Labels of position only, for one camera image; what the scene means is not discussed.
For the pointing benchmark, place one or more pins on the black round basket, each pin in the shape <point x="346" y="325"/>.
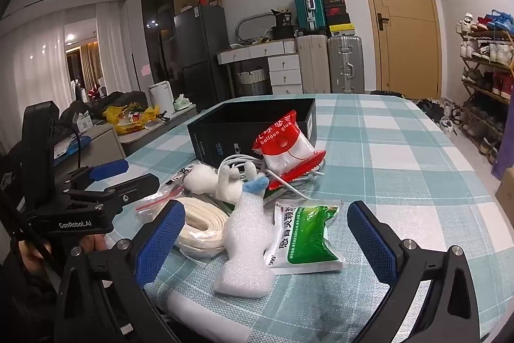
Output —
<point x="387" y="94"/>

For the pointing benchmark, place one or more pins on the white plush toy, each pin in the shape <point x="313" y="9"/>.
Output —
<point x="209" y="180"/>

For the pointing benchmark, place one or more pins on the white sheer curtain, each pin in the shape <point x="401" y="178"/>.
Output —
<point x="118" y="45"/>
<point x="32" y="77"/>

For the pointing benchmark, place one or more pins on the grey low cabinet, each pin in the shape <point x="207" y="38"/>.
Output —
<point x="160" y="128"/>

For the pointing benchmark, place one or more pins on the black clothes pile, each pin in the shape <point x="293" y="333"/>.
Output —
<point x="116" y="100"/>

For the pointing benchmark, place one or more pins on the grey drawer cabinet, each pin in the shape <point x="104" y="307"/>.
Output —
<point x="102" y="146"/>

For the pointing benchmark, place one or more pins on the silver suitcase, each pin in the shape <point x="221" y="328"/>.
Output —
<point x="345" y="61"/>

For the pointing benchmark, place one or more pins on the white desk with drawers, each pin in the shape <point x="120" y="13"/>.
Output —
<point x="285" y="77"/>

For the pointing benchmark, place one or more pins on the dark glass cabinet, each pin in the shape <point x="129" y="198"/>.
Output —
<point x="160" y="25"/>

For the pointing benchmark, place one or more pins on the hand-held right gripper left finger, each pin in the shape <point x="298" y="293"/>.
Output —
<point x="160" y="242"/>

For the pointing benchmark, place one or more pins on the purple cloth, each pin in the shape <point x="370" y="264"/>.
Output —
<point x="505" y="158"/>

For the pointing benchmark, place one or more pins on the teal checked tablecloth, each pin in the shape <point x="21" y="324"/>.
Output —
<point x="401" y="174"/>

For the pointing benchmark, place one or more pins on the group of shoes on floor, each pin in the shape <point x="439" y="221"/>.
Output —
<point x="439" y="112"/>

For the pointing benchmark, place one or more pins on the black red shoe box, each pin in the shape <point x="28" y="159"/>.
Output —
<point x="335" y="11"/>

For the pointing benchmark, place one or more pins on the black paper bag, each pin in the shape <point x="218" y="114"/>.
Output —
<point x="282" y="18"/>

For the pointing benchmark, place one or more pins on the yellow wooden door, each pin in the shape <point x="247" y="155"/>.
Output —
<point x="401" y="45"/>

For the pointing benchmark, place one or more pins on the green tissue pack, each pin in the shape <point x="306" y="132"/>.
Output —
<point x="182" y="102"/>

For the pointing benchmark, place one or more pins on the black yellow shoe box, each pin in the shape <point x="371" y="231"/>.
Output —
<point x="342" y="30"/>

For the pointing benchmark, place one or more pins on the grey oval mirror frame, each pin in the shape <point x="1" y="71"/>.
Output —
<point x="240" y="24"/>

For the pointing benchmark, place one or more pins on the beige suitcase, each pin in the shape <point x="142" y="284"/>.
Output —
<point x="313" y="65"/>

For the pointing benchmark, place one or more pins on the dark grey fridge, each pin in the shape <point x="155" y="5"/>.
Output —
<point x="200" y="45"/>

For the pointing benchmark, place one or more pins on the red white glue packet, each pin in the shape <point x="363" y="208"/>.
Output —
<point x="285" y="154"/>

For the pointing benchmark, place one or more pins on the person's left hand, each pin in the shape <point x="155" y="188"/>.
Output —
<point x="91" y="242"/>

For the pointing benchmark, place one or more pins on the pink sticky note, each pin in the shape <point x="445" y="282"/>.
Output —
<point x="145" y="69"/>

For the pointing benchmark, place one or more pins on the woven laundry basket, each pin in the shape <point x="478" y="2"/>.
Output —
<point x="251" y="80"/>

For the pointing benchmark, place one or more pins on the row of shoes on rack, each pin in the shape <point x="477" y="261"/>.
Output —
<point x="486" y="49"/>

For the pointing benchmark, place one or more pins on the teal suitcase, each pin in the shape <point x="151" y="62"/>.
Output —
<point x="307" y="5"/>

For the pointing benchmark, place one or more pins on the white small appliance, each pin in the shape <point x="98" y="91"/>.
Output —
<point x="161" y="100"/>

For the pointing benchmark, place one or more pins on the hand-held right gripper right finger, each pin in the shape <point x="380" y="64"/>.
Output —
<point x="371" y="242"/>

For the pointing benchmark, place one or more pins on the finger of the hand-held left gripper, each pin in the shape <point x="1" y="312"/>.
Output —
<point x="136" y="184"/>
<point x="108" y="169"/>

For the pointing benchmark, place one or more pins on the wooden shoe rack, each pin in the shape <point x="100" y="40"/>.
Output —
<point x="488" y="90"/>

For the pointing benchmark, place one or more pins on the green white medicine packet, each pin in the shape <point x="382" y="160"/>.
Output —
<point x="305" y="238"/>

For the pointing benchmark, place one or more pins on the black cardboard box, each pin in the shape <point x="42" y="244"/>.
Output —
<point x="213" y="142"/>

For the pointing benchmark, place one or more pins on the blue plastic bag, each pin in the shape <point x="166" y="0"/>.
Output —
<point x="64" y="148"/>

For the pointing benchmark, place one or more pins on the yellow plastic bag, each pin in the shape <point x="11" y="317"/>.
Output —
<point x="128" y="117"/>

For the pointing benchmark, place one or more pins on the white green carton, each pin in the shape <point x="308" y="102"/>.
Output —
<point x="83" y="122"/>

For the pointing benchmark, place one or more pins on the white foam sheet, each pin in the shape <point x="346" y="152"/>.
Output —
<point x="245" y="250"/>

